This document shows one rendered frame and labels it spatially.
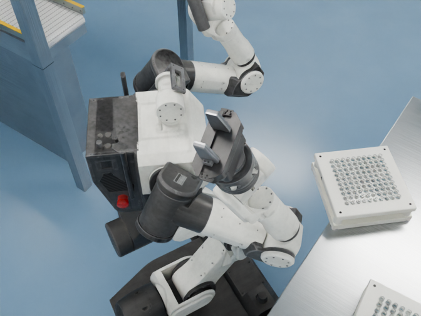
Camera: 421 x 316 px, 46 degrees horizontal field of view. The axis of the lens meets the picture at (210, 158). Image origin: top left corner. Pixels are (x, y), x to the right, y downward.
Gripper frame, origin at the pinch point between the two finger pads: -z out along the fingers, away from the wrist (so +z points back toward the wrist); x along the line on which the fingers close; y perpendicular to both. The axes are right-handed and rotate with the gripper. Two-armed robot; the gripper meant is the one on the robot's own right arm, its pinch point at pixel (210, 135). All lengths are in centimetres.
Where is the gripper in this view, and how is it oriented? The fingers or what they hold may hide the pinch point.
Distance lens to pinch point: 76.8
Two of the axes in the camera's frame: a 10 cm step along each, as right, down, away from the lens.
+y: 9.0, 2.5, -3.7
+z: 2.7, 3.4, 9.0
